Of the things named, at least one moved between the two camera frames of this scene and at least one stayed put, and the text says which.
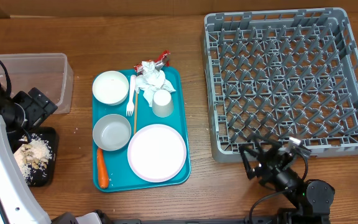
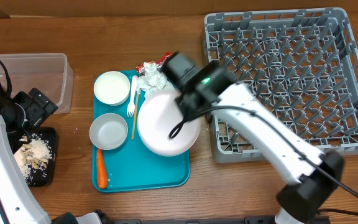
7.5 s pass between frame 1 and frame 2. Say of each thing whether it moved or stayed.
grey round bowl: stayed
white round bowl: stayed
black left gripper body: stayed
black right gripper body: moved
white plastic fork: stayed
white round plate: moved
